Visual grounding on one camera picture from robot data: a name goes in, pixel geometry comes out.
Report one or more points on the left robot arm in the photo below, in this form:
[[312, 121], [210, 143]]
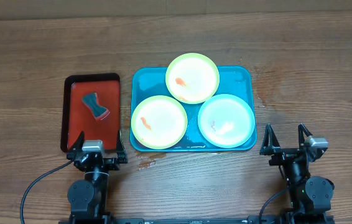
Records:
[[87, 197]]

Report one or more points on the light blue plate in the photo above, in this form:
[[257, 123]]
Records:
[[226, 121]]

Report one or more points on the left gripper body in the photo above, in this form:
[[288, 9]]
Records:
[[111, 165]]

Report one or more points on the green plate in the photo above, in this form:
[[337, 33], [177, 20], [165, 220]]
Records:
[[159, 122], [192, 78]]

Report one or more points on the dark sponge with orange base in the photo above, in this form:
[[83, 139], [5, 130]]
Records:
[[91, 102]]

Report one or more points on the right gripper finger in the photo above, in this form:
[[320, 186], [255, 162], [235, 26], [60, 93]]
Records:
[[302, 133], [270, 143]]

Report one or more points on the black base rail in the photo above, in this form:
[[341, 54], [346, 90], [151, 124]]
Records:
[[252, 219]]

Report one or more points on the blue plastic tray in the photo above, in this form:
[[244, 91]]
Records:
[[150, 81]]

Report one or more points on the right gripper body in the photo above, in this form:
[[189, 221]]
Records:
[[285, 158]]

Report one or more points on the red and black tray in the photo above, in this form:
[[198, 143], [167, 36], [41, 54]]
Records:
[[77, 117]]

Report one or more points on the green plate back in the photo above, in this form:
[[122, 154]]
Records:
[[192, 78]]

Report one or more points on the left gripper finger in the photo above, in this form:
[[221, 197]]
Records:
[[120, 151], [78, 144]]

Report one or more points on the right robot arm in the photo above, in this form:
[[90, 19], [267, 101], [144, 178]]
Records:
[[310, 196]]

